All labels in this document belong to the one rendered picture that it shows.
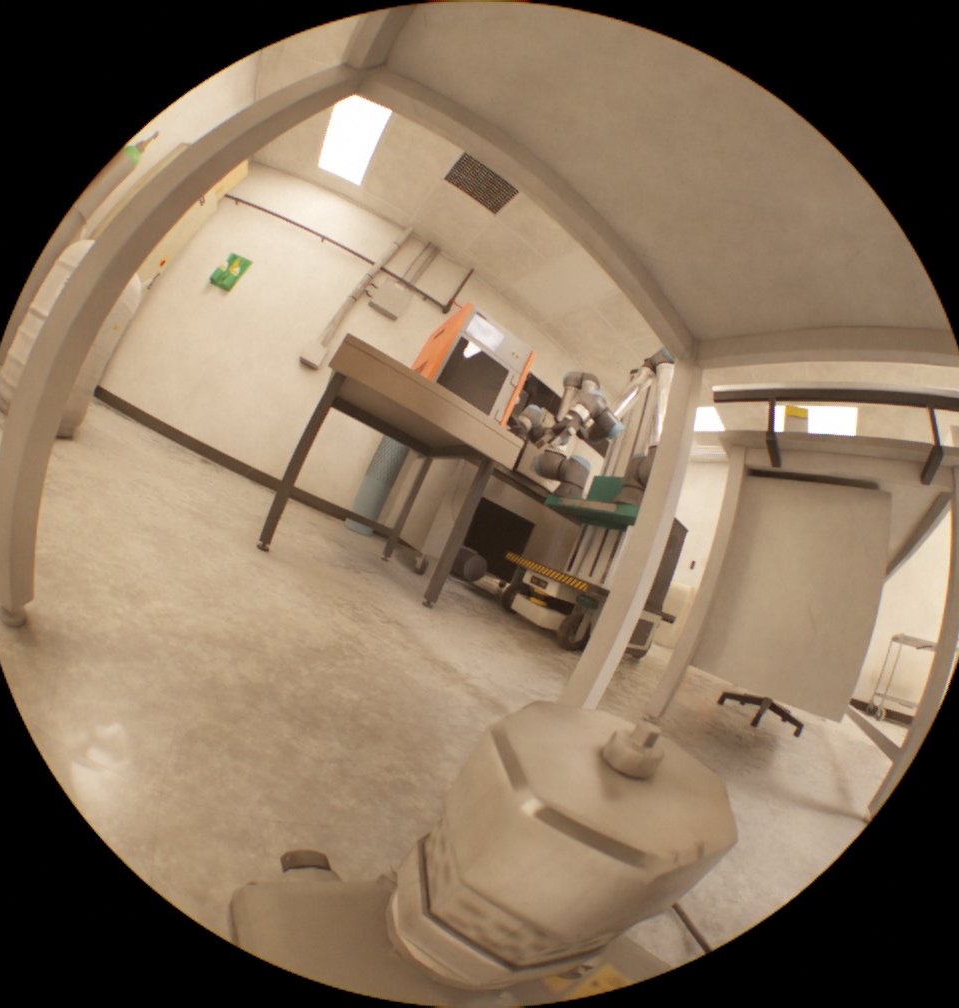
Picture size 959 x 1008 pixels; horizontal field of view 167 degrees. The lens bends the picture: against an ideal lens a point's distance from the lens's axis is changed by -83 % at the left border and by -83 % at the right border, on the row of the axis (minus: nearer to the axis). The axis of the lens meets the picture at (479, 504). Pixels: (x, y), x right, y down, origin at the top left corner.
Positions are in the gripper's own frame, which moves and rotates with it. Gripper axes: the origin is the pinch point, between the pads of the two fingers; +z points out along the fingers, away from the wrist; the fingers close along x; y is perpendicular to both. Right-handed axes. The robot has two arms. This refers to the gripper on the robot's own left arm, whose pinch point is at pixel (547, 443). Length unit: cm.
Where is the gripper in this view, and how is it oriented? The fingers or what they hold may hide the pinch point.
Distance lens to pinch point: 132.8
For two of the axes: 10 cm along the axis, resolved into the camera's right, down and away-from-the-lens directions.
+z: -7.4, 6.7, -1.2
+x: 2.8, 1.3, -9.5
